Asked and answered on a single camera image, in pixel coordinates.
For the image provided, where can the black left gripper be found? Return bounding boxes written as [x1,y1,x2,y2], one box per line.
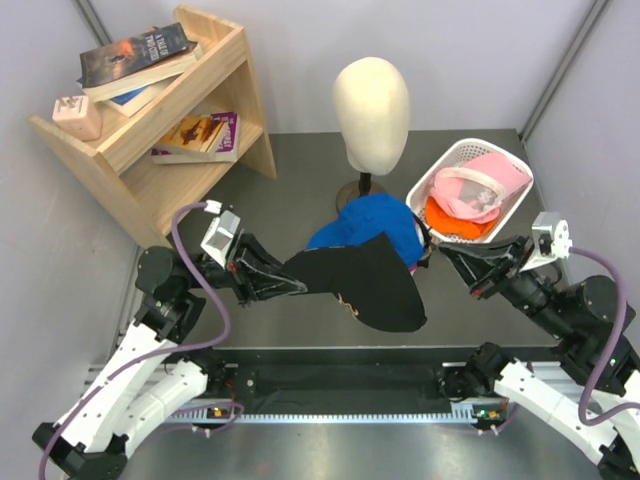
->
[186,227,310,306]

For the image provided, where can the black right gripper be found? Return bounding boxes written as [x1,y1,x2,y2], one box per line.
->
[435,232,571,337]

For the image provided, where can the black cap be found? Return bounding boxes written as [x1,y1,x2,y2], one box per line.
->
[283,233,427,333]

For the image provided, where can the blue cap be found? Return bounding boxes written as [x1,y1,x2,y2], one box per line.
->
[307,193,425,269]

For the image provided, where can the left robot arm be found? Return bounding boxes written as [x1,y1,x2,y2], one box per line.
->
[32,232,309,479]

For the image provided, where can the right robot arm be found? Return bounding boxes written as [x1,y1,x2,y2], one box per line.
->
[438,230,639,479]

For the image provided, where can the orange cap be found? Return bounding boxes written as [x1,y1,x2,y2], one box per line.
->
[424,197,498,240]

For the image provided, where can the light pink cap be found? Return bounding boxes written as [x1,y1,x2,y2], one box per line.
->
[429,153,533,224]

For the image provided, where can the white perforated basket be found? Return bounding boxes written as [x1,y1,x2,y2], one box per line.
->
[406,138,534,243]

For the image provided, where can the wooden shelf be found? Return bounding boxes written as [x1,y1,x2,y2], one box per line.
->
[27,4,277,248]

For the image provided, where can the orange purple book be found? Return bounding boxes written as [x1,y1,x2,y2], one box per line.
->
[149,112,240,165]

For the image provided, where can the beige mannequin head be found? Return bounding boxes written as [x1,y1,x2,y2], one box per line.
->
[332,57,410,176]

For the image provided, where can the blue cover book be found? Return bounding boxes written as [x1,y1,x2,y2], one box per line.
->
[105,78,174,117]

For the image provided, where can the pink power adapter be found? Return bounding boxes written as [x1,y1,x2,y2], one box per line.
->
[52,95,103,141]

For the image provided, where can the dark cover paperback book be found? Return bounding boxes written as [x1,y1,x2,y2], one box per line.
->
[77,22,203,102]

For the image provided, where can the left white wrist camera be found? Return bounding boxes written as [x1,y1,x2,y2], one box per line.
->
[200,200,240,267]

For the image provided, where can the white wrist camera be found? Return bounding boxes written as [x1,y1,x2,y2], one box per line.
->
[200,200,240,267]
[521,212,573,272]

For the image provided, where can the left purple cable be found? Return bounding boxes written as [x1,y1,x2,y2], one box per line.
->
[38,201,232,480]

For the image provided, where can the purple cable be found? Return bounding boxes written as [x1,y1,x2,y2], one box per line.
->
[38,201,232,480]
[567,245,640,427]

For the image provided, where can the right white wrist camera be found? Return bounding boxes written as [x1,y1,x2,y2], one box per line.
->
[521,212,573,272]

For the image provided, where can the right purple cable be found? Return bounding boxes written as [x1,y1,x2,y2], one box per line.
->
[567,245,640,427]

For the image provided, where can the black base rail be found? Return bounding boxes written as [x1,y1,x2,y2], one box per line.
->
[205,347,490,414]

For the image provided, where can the white slotted cable duct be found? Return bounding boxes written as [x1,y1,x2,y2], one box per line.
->
[165,399,514,428]

